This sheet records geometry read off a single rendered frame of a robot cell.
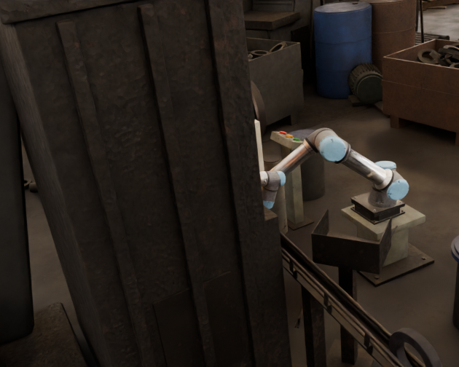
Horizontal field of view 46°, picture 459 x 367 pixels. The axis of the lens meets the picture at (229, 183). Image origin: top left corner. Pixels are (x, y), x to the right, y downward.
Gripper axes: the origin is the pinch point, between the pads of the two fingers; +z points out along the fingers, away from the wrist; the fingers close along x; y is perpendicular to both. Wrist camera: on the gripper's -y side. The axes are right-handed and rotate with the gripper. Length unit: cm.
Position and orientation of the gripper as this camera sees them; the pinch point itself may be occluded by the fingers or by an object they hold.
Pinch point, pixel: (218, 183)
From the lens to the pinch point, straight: 251.9
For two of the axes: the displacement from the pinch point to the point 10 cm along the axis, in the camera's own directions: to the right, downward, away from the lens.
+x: 4.7, 3.5, -8.1
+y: 1.6, -9.4, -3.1
